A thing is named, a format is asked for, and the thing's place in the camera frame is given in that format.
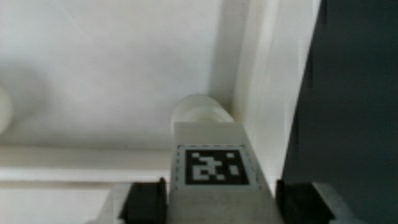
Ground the white square table top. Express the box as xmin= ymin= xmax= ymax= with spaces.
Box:
xmin=0 ymin=0 xmax=322 ymax=224

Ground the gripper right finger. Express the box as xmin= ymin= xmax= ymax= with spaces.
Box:
xmin=276 ymin=180 xmax=336 ymax=224

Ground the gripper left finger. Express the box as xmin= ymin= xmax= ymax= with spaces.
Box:
xmin=120 ymin=179 xmax=168 ymax=224

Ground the white table leg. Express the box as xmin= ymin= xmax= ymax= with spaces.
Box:
xmin=168 ymin=95 xmax=285 ymax=224

